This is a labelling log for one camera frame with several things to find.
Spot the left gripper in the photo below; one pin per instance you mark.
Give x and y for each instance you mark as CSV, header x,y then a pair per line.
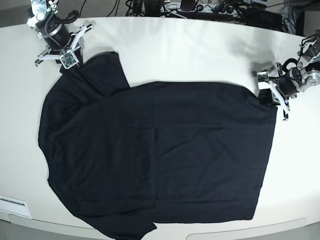
x,y
289,83

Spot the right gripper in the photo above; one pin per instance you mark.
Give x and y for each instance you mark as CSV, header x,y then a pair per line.
x,y
57,38

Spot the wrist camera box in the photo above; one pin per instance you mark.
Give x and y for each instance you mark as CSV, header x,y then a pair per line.
x,y
68,59
263,80

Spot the black T-shirt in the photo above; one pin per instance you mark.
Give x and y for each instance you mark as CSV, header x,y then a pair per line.
x,y
123,159

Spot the white label sticker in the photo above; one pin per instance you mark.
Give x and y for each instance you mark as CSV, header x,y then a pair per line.
x,y
14,207

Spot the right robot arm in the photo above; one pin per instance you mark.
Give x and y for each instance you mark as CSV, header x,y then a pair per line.
x,y
44,12

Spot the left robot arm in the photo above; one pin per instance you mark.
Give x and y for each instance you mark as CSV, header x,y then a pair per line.
x,y
308,63

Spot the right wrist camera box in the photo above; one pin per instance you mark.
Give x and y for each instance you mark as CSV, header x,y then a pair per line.
x,y
68,59

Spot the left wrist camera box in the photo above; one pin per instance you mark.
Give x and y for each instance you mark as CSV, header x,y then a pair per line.
x,y
263,80

